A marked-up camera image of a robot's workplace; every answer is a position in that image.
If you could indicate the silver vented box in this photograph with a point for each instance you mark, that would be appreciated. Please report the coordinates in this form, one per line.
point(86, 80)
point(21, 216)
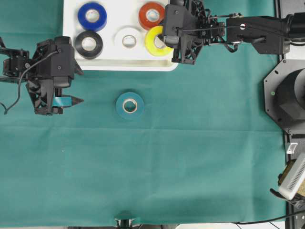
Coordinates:
point(293, 180)

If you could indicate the red tape roll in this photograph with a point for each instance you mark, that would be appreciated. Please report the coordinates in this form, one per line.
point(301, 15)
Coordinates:
point(151, 14)

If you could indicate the black tape roll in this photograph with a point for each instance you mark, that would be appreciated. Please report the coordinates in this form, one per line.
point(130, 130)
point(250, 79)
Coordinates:
point(89, 44)

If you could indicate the white tape roll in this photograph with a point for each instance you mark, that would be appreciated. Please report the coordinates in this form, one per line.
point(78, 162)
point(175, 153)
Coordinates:
point(129, 40)

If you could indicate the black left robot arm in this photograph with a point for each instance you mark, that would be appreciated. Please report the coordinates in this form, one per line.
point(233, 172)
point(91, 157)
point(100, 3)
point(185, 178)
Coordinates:
point(18, 66)

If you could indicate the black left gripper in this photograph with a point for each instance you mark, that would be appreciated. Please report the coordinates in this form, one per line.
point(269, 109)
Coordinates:
point(55, 71)

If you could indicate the yellow tape roll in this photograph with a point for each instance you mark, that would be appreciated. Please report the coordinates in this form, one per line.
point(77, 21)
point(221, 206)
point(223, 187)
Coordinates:
point(150, 45)

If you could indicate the green tape roll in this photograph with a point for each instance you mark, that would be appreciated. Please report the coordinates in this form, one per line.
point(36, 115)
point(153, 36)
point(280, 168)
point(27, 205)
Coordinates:
point(129, 106)

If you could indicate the white plastic case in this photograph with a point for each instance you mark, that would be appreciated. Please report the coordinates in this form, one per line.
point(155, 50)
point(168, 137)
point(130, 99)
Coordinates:
point(120, 14)

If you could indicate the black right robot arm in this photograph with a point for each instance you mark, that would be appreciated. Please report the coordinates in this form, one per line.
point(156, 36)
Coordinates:
point(268, 35)

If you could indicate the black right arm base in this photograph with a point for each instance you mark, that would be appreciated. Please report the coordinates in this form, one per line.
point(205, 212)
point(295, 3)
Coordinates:
point(284, 96)

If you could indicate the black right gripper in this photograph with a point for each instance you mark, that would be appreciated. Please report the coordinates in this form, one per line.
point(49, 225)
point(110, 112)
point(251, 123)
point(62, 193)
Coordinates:
point(183, 25)

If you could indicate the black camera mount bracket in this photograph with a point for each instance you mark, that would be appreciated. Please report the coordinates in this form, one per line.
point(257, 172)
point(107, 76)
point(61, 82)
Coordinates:
point(124, 223)

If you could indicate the blue tape roll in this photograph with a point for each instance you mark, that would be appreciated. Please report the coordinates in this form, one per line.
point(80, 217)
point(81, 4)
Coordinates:
point(92, 16)

